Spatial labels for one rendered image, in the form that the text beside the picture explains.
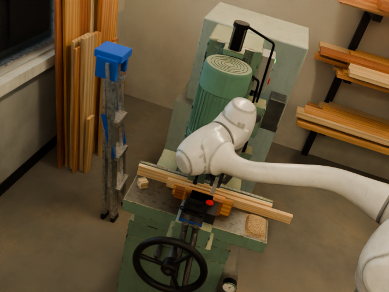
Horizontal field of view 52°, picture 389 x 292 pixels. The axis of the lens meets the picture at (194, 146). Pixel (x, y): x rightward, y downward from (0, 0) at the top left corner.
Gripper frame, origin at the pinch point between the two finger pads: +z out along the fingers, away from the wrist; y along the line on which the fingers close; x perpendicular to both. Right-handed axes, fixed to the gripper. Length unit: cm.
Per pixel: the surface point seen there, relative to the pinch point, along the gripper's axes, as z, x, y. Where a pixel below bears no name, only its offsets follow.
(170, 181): 21.5, -11.8, 17.7
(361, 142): 103, -167, -113
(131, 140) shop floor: 153, -137, 75
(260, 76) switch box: -15, -51, -6
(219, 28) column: -26, -60, 17
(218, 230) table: 21.7, 4.4, -7.3
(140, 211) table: 24.2, 5.0, 24.9
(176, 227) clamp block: 15.4, 12.5, 8.7
